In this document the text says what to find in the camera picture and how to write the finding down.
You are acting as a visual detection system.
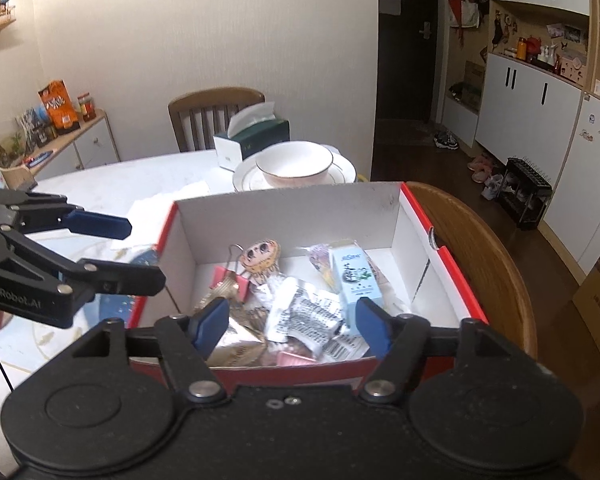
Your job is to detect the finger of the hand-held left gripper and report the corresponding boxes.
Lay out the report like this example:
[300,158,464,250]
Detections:
[62,208,132,241]
[77,260,167,296]

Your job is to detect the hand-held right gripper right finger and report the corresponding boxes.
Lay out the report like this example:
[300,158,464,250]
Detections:
[355,297,536,405]

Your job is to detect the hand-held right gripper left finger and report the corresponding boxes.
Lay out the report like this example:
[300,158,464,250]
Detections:
[72,296,231,403]

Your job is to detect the gold foil packet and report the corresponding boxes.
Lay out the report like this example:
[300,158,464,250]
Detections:
[192,287,281,368]

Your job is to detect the pink binder clip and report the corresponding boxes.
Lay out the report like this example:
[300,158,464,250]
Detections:
[211,244,253,306]

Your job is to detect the light blue carton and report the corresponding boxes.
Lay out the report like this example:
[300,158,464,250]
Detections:
[328,241,385,336]

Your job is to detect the silver foil pouch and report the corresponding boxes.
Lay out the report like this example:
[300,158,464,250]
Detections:
[267,277,368,361]

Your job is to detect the pink ribbed tray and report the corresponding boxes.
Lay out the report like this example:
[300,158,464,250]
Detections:
[277,350,318,367]

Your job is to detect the round face keychain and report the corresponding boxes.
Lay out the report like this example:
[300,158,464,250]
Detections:
[241,239,282,276]

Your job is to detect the red cardboard box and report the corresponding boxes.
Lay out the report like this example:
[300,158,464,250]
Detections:
[125,181,491,396]

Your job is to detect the pink printed snack packet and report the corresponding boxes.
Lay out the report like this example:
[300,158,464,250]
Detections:
[300,242,396,301]

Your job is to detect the white blue patterned desktop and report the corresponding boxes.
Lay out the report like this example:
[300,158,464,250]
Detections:
[0,147,371,396]

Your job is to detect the white paper sheet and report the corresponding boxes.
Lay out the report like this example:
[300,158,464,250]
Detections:
[111,180,211,251]

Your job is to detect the white sideboard cabinet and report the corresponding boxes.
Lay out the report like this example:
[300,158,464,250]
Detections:
[7,109,121,181]

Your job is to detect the beige paper box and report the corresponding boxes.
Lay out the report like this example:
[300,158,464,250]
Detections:
[0,164,40,192]

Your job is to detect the dark jar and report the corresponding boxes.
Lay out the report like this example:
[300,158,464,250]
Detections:
[32,122,56,148]

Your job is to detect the glass terrarium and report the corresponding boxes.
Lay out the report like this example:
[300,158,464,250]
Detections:
[0,127,28,171]

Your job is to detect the red sauce jar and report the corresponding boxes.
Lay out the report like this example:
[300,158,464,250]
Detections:
[76,91,97,122]

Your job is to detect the orange snack bag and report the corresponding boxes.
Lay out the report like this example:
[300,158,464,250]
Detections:
[37,80,78,136]

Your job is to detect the curved back wooden chair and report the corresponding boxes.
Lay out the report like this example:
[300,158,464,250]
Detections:
[405,181,540,361]

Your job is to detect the white bowl on plates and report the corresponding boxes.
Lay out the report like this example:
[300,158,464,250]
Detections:
[231,149,357,193]

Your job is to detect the slatted wooden chair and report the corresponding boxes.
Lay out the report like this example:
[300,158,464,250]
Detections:
[168,86,267,153]

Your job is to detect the green white tissue box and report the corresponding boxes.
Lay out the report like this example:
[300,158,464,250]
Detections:
[212,101,291,171]

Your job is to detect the white shoes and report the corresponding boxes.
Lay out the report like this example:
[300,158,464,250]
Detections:
[481,172,506,201]

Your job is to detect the pink slippers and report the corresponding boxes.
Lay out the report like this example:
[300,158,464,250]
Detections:
[467,154,496,183]

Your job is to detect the black shoe rack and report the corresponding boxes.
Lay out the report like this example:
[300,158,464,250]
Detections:
[497,157,553,231]

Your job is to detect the dark door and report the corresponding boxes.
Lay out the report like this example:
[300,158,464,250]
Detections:
[372,0,448,181]

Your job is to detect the white refrigerator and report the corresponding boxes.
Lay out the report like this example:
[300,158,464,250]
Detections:
[545,91,600,286]

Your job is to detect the red hanging bag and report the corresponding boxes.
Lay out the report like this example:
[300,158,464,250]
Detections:
[448,0,482,31]

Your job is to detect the thin black cable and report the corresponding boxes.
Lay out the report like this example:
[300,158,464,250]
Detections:
[0,342,16,393]

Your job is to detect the white wall cabinet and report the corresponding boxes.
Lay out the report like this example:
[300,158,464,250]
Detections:
[472,0,600,286]

